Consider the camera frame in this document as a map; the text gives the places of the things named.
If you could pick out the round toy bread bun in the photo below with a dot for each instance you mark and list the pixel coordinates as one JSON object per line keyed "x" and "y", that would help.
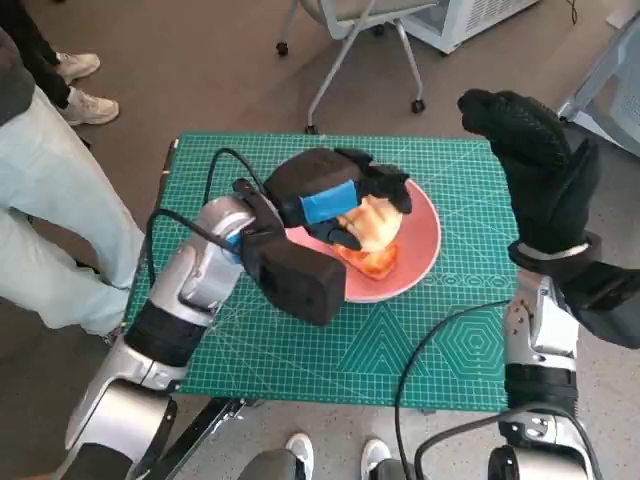
{"x": 380, "y": 225}

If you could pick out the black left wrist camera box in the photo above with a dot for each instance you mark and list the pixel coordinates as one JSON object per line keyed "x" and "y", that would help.
{"x": 300, "y": 285}

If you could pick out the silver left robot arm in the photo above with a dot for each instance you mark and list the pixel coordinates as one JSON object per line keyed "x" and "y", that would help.
{"x": 200, "y": 270}

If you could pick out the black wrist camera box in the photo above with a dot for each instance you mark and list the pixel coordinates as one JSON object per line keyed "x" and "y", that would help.
{"x": 600, "y": 300}
{"x": 300, "y": 285}

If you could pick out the person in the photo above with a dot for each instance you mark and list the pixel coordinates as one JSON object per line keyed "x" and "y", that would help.
{"x": 300, "y": 447}
{"x": 50, "y": 175}
{"x": 90, "y": 107}

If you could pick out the pink bowl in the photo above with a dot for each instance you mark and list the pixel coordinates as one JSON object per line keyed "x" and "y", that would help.
{"x": 415, "y": 250}

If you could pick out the long twisted toy bread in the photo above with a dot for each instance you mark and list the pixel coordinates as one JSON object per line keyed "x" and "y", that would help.
{"x": 380, "y": 262}

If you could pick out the white vented appliance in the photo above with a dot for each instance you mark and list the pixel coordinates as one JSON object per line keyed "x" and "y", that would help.
{"x": 475, "y": 20}

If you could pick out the black metal table rail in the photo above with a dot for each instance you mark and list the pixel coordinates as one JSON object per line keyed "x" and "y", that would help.
{"x": 210, "y": 430}

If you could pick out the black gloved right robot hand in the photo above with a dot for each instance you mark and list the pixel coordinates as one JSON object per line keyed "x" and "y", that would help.
{"x": 550, "y": 185}

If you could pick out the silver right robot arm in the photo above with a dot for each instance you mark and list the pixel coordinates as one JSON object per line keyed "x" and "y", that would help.
{"x": 540, "y": 330}

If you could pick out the white mesh chair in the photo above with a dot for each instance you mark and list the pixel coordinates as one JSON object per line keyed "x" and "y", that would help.
{"x": 620, "y": 100}

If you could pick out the green cutting mat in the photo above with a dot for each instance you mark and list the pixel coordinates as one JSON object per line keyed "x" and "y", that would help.
{"x": 300, "y": 360}

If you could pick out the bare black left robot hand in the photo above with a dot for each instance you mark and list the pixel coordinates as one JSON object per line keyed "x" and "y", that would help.
{"x": 320, "y": 175}

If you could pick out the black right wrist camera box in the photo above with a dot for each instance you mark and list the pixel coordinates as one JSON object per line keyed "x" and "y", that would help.
{"x": 600, "y": 300}

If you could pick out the grey office chair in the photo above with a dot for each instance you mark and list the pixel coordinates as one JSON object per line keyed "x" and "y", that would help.
{"x": 360, "y": 20}

